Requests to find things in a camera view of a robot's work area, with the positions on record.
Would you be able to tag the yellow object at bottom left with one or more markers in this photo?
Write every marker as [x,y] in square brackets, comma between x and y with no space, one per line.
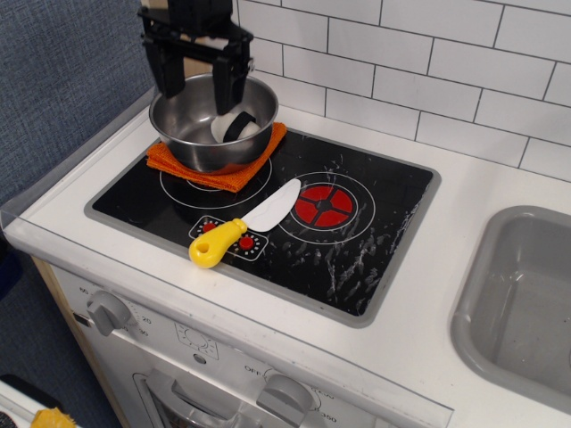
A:
[52,418]

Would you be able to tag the black toy stovetop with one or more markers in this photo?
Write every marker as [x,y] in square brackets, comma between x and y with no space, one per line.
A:
[335,253]

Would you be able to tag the grey left oven knob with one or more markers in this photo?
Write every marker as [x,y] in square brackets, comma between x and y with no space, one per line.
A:
[107,312]

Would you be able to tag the grey right oven knob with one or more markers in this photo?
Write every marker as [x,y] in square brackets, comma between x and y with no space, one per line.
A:
[285,399]

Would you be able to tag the stainless steel pot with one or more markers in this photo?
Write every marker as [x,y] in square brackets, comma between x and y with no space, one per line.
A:
[184,124]

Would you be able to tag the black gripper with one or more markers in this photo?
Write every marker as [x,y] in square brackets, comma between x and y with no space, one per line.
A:
[172,31]

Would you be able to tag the grey sink basin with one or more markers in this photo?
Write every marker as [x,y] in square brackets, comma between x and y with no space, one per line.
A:
[512,322]

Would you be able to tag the white plush egg black band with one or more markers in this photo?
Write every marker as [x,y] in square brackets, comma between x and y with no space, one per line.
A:
[234,126]

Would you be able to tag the white toy oven door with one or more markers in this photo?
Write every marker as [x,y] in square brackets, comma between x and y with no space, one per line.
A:
[192,402]

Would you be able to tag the grey oven knob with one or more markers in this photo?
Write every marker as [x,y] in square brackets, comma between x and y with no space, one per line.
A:
[285,399]
[107,312]

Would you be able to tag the orange woven cloth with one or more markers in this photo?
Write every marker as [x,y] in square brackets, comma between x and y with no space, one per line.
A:
[159,157]

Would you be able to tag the yellow handled toy knife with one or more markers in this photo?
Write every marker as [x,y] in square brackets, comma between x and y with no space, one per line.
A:
[207,250]

